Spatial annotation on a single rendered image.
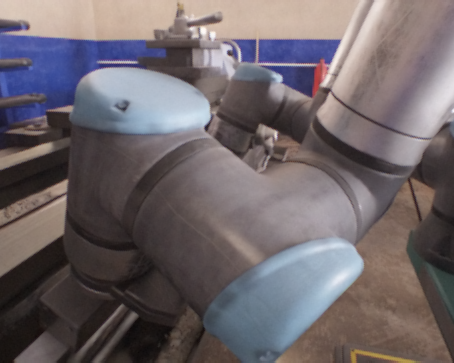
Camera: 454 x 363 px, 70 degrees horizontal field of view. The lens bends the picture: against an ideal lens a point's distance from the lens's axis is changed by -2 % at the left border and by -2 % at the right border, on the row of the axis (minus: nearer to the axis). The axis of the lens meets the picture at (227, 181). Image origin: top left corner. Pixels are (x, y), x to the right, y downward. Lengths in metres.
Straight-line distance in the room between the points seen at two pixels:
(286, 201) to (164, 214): 0.07
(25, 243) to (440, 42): 0.54
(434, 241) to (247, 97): 0.45
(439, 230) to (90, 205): 0.64
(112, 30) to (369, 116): 5.74
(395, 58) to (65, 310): 0.33
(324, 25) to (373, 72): 4.67
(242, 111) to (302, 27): 4.32
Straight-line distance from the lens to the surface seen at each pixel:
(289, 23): 4.95
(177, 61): 0.95
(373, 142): 0.25
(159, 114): 0.20
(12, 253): 0.55
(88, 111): 0.22
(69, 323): 0.34
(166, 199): 0.19
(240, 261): 0.17
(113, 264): 0.29
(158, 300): 0.32
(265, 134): 1.02
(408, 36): 0.24
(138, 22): 5.68
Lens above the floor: 1.09
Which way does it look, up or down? 21 degrees down
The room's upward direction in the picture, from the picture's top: 1 degrees clockwise
